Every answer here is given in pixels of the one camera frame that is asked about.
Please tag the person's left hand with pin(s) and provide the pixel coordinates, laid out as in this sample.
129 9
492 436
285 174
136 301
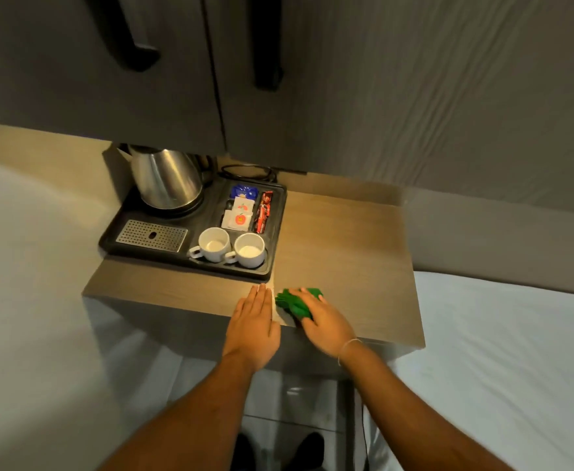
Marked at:
250 333

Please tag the person's right hand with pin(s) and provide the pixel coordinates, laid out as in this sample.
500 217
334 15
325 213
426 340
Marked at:
326 328

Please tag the person's left thumb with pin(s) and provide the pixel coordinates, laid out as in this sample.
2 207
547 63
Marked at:
275 332

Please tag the person's right fingers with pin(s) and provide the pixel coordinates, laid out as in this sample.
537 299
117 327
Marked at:
311 301

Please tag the green cleaning cloth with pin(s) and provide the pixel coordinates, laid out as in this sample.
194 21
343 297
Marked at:
292 303

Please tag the person's left forearm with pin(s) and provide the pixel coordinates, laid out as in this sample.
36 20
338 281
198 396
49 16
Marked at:
189 416

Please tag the person's right forearm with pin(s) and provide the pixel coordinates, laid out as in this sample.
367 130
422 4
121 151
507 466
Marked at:
405 412

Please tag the white ceramic cup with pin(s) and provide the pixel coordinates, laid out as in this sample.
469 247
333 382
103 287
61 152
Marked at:
213 245
250 251

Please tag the red stick sachet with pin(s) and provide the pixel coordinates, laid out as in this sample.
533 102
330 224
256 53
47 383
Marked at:
263 212

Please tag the white sachet with red print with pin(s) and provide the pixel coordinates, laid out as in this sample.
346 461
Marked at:
237 219
243 204

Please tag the person's black right shoe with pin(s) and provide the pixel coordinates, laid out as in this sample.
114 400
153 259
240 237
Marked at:
309 452

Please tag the person's black shoe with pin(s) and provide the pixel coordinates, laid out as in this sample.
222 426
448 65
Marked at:
309 452
245 453

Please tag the person's black left shoe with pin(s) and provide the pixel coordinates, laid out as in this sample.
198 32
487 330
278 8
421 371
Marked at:
245 453

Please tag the blue sachet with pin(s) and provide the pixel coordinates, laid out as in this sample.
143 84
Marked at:
244 192

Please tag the metal drip grate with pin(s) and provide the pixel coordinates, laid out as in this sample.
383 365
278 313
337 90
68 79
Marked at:
152 236

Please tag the black plastic tray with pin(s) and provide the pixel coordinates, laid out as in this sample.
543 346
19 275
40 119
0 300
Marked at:
135 225

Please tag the stainless steel electric kettle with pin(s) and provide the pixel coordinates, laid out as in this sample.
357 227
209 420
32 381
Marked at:
164 179

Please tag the white bed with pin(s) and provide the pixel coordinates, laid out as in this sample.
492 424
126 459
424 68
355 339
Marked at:
503 367

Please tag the grey padded headboard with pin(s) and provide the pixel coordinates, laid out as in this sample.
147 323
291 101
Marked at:
503 235

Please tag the grey cabinet door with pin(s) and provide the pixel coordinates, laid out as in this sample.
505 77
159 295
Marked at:
238 107
46 68

